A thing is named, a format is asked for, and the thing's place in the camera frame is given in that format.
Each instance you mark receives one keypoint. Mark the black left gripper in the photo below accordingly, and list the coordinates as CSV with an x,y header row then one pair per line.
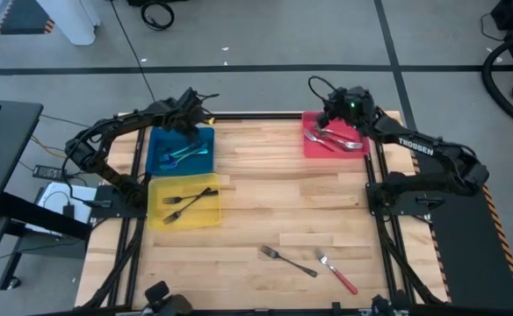
x,y
188,109

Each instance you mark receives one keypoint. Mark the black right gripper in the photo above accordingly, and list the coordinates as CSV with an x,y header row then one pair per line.
x,y
351,107

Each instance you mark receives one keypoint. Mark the iridescent fork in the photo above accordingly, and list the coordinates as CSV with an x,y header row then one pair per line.
x,y
190,145
186,150
195,154

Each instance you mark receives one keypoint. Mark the silver fork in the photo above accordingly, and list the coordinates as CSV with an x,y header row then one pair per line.
x,y
340,137
348,145

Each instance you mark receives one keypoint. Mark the black fork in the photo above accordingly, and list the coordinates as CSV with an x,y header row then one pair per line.
x,y
289,262
182,208
182,198

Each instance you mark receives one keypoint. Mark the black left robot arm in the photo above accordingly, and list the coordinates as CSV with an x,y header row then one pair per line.
x,y
120,120

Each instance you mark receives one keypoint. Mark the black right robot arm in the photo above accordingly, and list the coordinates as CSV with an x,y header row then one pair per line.
x,y
414,147

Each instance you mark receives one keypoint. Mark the red translucent plastic bin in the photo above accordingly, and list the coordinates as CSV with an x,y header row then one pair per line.
x,y
318,151

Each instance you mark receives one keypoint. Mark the blue plastic bin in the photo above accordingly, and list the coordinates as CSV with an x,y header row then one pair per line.
x,y
182,169

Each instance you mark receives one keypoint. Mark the yellow translucent plastic bin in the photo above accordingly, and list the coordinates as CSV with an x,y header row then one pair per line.
x,y
204,215

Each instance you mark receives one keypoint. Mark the small black adapter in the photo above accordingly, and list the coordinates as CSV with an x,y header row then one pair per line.
x,y
68,210

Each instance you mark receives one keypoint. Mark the black power brick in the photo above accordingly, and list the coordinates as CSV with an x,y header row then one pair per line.
x,y
48,172

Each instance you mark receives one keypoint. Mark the white box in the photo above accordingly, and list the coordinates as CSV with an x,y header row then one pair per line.
x,y
54,197

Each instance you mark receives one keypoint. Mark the white pillar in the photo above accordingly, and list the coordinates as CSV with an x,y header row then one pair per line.
x,y
70,19

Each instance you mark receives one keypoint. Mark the black clamp fixture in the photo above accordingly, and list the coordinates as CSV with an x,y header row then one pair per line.
x,y
168,303
388,307

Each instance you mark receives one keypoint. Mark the black desk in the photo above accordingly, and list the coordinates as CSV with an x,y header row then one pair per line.
x,y
2,145

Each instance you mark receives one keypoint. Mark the black mat with hazard stripes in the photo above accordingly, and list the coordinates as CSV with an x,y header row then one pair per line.
x,y
23,17
467,254

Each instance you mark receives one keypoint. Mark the desk caster wheel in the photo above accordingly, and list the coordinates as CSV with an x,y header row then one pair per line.
x,y
14,283

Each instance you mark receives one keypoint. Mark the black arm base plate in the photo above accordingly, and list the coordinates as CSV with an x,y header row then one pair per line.
x,y
379,210
103,210

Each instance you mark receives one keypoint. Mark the small black bracket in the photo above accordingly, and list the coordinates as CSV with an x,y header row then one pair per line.
x,y
335,309

